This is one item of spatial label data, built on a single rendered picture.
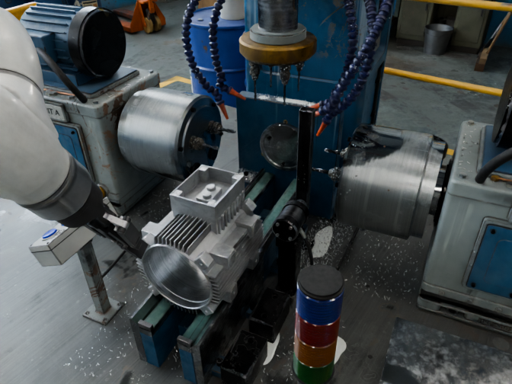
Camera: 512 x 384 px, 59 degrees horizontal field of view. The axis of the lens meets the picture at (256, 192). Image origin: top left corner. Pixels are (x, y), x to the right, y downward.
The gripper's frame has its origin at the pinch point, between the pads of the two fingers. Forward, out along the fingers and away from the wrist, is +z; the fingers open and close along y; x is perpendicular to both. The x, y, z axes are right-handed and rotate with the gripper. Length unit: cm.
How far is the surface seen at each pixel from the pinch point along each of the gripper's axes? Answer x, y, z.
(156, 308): 7.7, -0.5, 17.1
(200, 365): 14.6, -13.5, 18.4
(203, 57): -159, 112, 143
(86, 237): 0.4, 15.3, 6.7
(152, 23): -334, 330, 305
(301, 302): 2.4, -34.3, -11.7
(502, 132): -43, -56, 9
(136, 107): -38, 30, 17
